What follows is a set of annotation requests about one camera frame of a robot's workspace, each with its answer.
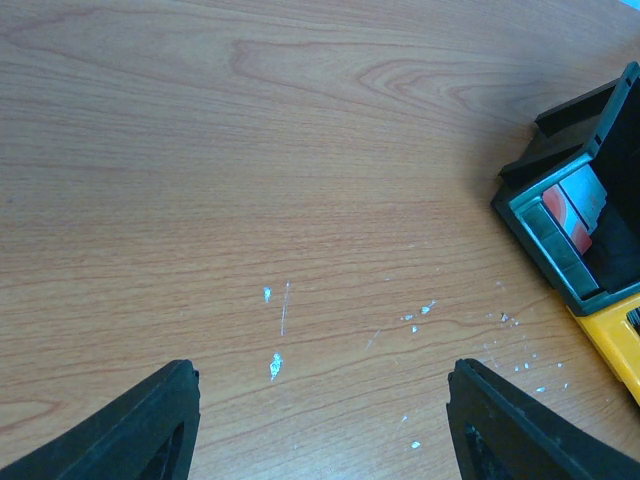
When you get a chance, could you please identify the black bin with red cards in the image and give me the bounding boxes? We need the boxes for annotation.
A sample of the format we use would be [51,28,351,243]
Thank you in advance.
[491,62,639,316]

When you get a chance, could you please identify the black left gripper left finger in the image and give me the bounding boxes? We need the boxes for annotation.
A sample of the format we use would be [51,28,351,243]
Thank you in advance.
[1,360,200,479]

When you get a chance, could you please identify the red white card stack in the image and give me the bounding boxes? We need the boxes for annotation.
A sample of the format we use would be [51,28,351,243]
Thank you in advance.
[542,164,607,255]

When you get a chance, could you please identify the yellow bin with black cards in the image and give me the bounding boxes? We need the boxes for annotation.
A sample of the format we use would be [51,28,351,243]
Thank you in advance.
[573,294,640,403]

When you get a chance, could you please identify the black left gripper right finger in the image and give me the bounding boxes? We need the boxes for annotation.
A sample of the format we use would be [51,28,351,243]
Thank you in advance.
[446,358,639,479]

